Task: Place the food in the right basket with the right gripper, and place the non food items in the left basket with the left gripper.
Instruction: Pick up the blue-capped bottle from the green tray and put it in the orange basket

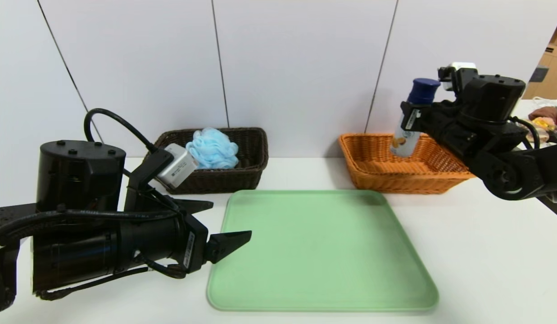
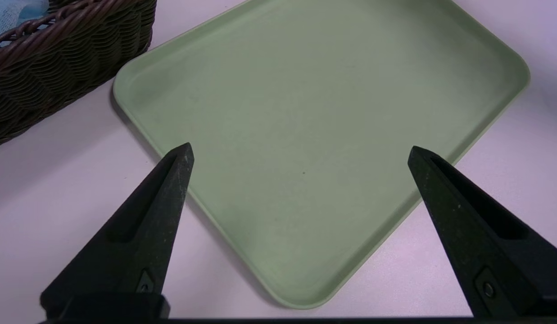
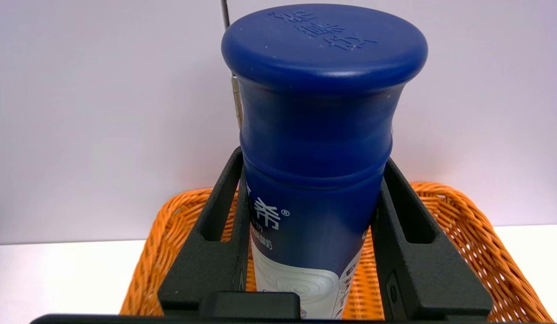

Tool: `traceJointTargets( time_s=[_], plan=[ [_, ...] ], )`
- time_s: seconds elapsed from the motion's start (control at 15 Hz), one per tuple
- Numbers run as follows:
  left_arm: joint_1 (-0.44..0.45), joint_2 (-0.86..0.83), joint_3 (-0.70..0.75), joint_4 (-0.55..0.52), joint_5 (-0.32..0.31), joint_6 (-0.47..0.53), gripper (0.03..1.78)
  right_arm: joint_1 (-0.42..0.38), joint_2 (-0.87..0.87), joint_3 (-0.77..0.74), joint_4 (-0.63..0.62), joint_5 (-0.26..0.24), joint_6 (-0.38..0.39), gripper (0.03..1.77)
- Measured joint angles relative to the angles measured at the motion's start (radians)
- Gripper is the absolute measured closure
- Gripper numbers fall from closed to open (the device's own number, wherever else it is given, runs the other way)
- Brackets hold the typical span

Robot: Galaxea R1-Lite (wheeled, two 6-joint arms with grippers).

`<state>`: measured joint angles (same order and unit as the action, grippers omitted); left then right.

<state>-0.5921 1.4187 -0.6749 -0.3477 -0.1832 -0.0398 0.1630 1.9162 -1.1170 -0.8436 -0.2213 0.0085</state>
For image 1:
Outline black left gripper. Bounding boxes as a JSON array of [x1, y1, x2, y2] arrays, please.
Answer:
[[117, 198, 252, 275]]

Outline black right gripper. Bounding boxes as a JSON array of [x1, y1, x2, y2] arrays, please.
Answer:
[[400, 100, 458, 143]]

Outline white yogurt bottle blue cap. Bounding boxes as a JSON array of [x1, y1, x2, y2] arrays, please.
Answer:
[[390, 78, 441, 158]]

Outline light blue bath loofah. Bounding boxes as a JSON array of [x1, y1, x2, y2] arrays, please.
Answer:
[[186, 127, 240, 170]]

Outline dark brown wicker basket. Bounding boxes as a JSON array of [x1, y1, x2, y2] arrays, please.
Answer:
[[145, 127, 269, 195]]

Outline orange wicker basket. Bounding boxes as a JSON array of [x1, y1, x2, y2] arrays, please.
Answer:
[[338, 134, 479, 195]]

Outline dark brown food item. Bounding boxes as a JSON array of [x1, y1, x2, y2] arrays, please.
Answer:
[[528, 107, 557, 121]]

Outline light green plastic tray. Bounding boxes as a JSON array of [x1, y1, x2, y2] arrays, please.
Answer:
[[206, 189, 439, 312]]

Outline white background table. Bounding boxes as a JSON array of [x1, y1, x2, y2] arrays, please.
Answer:
[[515, 100, 557, 135]]

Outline wooden shelf unit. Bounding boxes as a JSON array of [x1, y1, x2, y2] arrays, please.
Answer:
[[521, 9, 557, 100]]

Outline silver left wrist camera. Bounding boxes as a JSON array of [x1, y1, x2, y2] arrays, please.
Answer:
[[157, 143, 199, 189]]

